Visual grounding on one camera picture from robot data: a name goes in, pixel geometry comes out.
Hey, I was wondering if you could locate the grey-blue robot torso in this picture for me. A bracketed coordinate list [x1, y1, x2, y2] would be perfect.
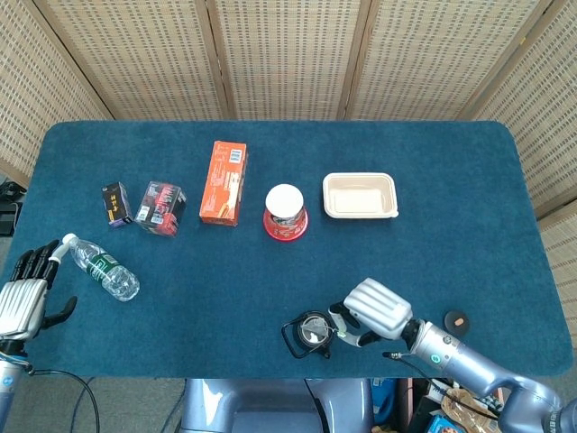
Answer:
[179, 377, 375, 433]

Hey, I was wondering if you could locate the brown snack bag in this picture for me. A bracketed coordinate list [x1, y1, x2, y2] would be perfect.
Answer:
[439, 390, 501, 428]

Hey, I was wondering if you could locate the black disc with orange dot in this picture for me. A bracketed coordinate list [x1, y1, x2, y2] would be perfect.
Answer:
[444, 309, 472, 336]

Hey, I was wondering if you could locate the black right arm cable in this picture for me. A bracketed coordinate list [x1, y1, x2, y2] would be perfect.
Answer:
[381, 351, 441, 382]

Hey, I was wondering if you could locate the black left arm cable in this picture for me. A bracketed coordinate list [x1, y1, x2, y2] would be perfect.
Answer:
[26, 367, 101, 433]

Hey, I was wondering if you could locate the woven wooden folding screen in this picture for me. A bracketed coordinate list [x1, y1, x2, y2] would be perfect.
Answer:
[0, 0, 577, 357]

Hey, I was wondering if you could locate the small black purple box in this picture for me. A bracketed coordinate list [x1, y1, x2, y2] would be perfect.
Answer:
[100, 181, 134, 229]

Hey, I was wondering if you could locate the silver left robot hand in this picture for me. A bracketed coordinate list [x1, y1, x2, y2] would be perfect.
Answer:
[0, 238, 78, 342]

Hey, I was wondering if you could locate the blue carton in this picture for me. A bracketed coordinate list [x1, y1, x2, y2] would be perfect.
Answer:
[372, 378, 398, 425]

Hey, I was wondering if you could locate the beige plastic food container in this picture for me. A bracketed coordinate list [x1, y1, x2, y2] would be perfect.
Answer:
[322, 171, 400, 221]

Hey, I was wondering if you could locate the blue table carpet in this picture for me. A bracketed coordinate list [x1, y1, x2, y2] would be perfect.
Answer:
[8, 119, 574, 379]

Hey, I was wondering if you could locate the black equipment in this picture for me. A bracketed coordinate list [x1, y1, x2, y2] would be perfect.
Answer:
[0, 178, 23, 238]

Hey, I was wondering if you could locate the orange cardboard box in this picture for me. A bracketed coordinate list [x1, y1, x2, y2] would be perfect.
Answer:
[199, 140, 249, 226]

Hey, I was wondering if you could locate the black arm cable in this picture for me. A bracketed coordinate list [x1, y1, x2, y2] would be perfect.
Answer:
[381, 351, 441, 382]
[26, 367, 101, 433]

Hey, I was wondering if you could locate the black cast iron teapot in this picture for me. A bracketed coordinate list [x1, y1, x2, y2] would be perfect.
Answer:
[280, 309, 335, 361]

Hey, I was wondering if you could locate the orange instant noodle cup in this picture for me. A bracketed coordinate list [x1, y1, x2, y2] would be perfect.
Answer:
[262, 183, 311, 243]

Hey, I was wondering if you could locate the clear box with red items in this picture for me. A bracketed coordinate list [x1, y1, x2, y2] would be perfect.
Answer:
[133, 180, 188, 237]

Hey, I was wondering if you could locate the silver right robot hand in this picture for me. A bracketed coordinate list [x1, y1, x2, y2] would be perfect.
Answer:
[327, 277, 414, 348]

